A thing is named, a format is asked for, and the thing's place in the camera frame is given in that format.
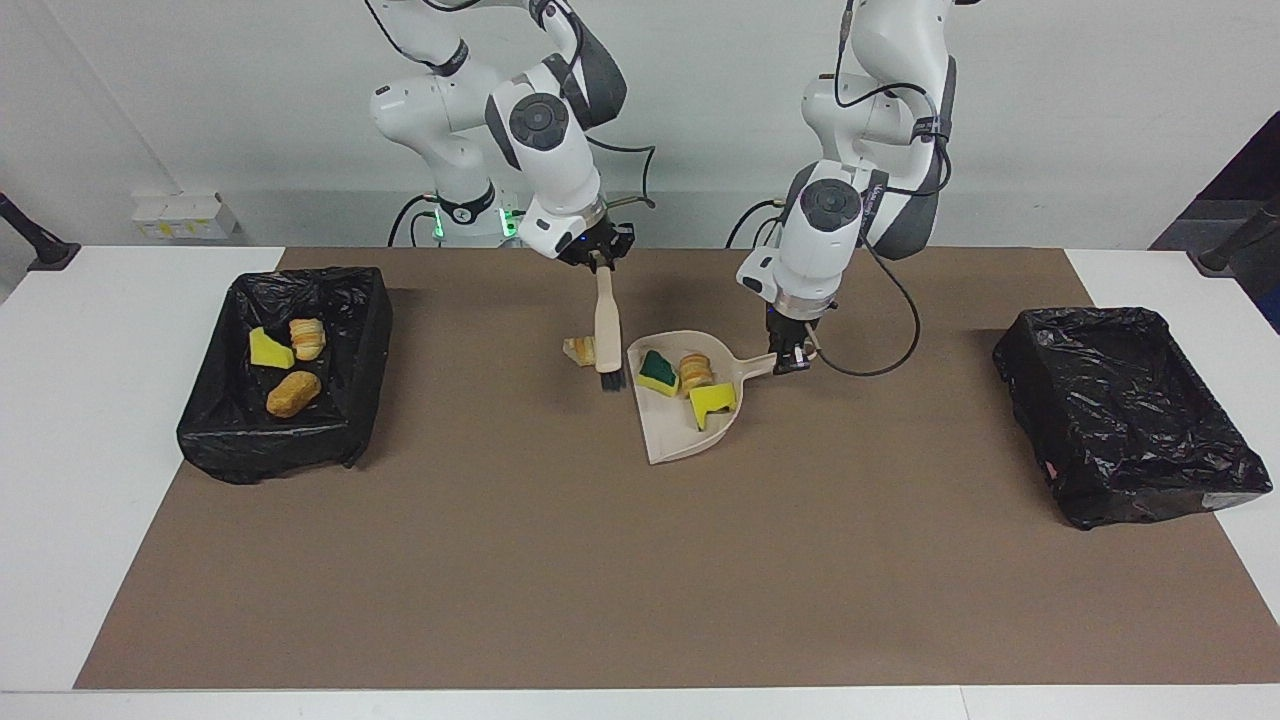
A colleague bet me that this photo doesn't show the green and yellow sponge piece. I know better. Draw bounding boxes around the green and yellow sponge piece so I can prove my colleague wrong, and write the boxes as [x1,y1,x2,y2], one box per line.
[637,349,682,398]

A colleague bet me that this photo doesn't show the bin with knotted black bag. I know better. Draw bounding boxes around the bin with knotted black bag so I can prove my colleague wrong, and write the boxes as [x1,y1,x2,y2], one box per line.
[177,265,394,486]

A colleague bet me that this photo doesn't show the black base cable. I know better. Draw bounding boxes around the black base cable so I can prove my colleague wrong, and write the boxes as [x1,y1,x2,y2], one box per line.
[387,193,441,249]
[726,196,793,249]

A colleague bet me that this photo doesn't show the notched yellow sponge piece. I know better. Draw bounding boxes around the notched yellow sponge piece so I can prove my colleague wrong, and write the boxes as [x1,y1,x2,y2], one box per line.
[688,380,739,432]

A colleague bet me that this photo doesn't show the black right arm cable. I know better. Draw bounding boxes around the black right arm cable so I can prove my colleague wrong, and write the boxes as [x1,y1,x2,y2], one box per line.
[588,135,658,213]

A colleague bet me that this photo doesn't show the black right base cable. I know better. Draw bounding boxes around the black right base cable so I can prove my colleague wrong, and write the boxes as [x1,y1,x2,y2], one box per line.
[387,193,441,249]

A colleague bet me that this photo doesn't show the brown table mat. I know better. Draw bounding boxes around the brown table mat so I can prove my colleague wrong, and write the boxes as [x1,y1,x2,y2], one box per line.
[75,247,1280,691]

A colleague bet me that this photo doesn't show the beige plastic dustpan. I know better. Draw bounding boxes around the beige plastic dustpan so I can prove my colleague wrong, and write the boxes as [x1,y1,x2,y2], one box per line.
[627,330,779,467]

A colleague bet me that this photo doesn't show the yellow sponge wedge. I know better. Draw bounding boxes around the yellow sponge wedge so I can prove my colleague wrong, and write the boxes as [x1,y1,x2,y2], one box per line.
[248,327,297,372]

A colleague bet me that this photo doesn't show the brown bread roll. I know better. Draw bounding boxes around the brown bread roll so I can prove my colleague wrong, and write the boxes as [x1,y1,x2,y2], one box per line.
[265,370,323,418]

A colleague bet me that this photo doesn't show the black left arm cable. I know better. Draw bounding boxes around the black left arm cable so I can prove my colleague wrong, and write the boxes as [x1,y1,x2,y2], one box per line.
[812,0,953,379]

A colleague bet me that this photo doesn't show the black left base cable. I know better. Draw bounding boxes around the black left base cable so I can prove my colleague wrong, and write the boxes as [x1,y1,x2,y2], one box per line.
[726,196,793,249]

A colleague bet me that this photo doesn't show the black stand foot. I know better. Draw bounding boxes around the black stand foot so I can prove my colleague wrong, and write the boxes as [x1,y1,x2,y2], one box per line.
[1187,195,1280,278]
[0,192,82,272]

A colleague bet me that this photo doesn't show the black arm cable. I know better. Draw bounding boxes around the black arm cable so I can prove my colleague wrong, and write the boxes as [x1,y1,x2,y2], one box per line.
[812,0,953,379]
[588,135,658,213]

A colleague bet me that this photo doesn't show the beige hand brush black bristles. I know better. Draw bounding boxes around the beige hand brush black bristles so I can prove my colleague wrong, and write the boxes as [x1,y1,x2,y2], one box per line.
[593,252,628,392]

